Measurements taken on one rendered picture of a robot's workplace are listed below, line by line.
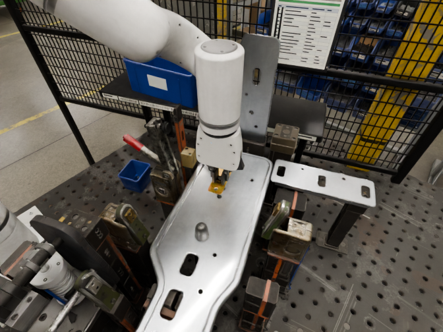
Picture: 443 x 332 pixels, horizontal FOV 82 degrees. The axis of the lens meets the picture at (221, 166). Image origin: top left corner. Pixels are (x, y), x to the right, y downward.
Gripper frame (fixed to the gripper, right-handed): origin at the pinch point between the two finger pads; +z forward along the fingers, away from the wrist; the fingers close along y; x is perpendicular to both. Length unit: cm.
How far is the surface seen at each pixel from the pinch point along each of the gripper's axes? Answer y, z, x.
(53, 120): -222, 110, 107
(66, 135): -191, 110, 92
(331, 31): 19, -19, 54
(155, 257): -7.9, 8.7, -21.7
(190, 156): -11.1, 2.8, 6.2
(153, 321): -2.0, 9.0, -33.1
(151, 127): -16.0, -12.1, -1.8
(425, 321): 66, 39, -2
